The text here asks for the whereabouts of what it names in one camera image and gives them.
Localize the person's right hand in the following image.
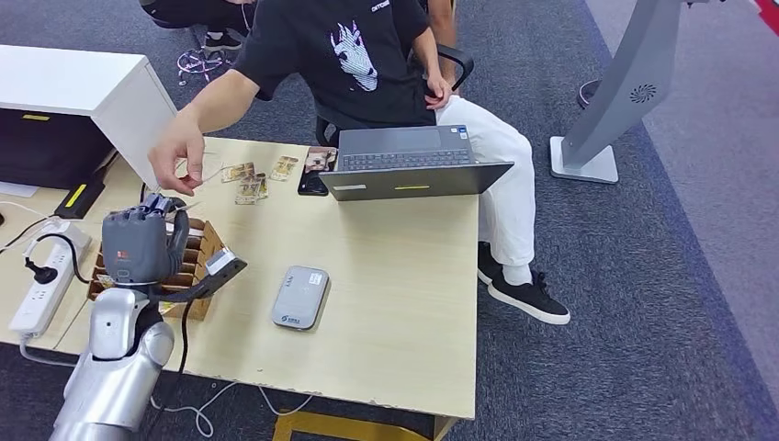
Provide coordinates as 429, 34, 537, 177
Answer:
147, 107, 207, 198

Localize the person's left hand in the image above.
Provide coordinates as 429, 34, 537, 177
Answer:
423, 73, 454, 111

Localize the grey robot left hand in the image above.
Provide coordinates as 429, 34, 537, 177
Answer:
100, 192, 192, 288

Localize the plain white card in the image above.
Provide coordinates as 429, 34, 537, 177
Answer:
165, 220, 207, 239

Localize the cardboard card organizer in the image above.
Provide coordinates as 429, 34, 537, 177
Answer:
86, 216, 228, 322

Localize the seated person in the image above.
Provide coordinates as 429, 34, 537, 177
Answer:
147, 0, 571, 327

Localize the background person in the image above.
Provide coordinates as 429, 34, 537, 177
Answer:
138, 0, 260, 51

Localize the grey card reader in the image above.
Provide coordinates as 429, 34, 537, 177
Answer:
270, 266, 331, 333

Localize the black box yellow sticker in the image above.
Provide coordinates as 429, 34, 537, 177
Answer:
52, 173, 106, 221

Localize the grey laptop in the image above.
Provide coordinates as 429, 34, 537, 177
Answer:
317, 124, 516, 203

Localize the white power strip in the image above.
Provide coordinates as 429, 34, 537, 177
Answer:
6, 225, 93, 340

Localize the black monitor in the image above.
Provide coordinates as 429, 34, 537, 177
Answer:
0, 107, 115, 190

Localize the white paper sheet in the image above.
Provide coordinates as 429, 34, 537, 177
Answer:
0, 181, 40, 199

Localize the white desk riser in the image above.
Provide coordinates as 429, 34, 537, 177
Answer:
0, 43, 179, 191

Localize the grey kiosk stand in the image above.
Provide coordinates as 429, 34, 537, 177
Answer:
548, 0, 684, 185

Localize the white USB cable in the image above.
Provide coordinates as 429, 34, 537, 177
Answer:
175, 150, 232, 184

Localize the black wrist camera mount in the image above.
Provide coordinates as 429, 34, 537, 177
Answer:
145, 261, 244, 304

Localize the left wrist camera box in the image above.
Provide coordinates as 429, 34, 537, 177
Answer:
204, 246, 248, 282

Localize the stool base purple ring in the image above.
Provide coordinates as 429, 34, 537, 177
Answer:
176, 47, 235, 86

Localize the black plug with cable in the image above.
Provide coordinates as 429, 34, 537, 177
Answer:
21, 233, 93, 287

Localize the thin black cable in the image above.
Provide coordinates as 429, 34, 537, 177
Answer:
0, 214, 53, 252

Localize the round base purple ring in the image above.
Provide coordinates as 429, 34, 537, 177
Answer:
575, 77, 604, 109

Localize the thin white hanging cable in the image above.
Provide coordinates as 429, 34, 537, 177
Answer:
260, 388, 312, 418

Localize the yellow platform frame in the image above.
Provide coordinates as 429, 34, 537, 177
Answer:
271, 411, 458, 441

